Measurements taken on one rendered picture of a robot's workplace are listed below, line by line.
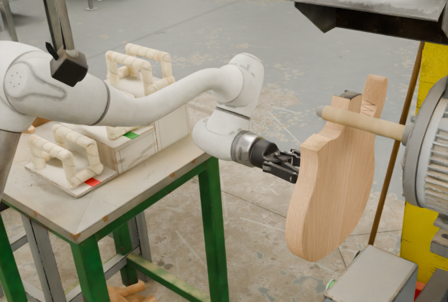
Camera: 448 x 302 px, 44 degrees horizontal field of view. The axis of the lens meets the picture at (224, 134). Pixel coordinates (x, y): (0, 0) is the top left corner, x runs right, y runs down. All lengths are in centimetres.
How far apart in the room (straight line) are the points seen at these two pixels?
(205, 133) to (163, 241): 144
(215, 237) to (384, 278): 102
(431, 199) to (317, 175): 26
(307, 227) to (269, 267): 144
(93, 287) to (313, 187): 70
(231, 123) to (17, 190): 65
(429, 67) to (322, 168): 95
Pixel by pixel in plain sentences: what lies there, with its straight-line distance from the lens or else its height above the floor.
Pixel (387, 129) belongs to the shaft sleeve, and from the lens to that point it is 113.
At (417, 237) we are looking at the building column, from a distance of 241.
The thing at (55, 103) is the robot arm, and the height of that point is 137.
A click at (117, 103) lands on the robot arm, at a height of 132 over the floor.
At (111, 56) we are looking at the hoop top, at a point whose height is 120.
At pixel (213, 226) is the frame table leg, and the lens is 189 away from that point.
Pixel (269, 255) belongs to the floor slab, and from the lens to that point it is 273.
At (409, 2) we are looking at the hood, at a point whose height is 152.
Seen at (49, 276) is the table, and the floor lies 40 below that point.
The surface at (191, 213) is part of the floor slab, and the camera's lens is 303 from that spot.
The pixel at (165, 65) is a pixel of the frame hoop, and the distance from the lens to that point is 172.
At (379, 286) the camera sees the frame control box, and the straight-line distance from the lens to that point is 97.
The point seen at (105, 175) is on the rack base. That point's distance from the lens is 164.
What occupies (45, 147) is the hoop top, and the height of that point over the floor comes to 104.
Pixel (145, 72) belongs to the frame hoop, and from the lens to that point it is 167.
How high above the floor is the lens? 178
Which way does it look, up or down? 28 degrees down
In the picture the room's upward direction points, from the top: 4 degrees counter-clockwise
